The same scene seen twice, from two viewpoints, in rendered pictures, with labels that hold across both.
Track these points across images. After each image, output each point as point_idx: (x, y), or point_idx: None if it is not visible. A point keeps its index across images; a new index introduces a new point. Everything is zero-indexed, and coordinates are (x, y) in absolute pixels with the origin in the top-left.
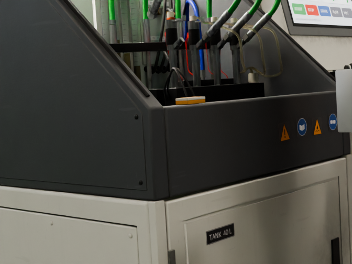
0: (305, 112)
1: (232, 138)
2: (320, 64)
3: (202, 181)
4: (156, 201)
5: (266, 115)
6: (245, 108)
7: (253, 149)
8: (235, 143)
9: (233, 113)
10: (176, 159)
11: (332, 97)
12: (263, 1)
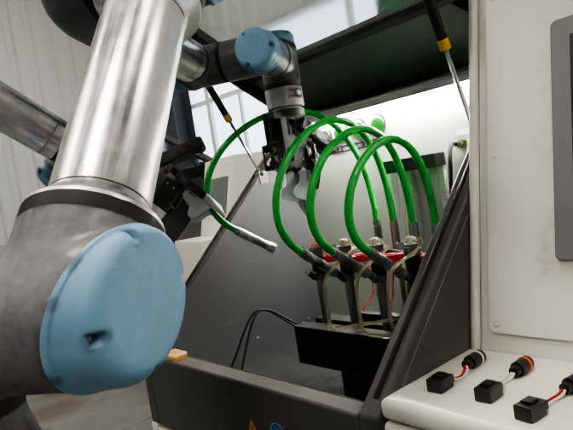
0: (282, 417)
1: (197, 403)
2: (390, 354)
3: (178, 427)
4: (153, 421)
5: (228, 398)
6: (205, 380)
7: (217, 425)
8: (199, 409)
9: (195, 380)
10: (159, 398)
11: (337, 419)
12: (495, 196)
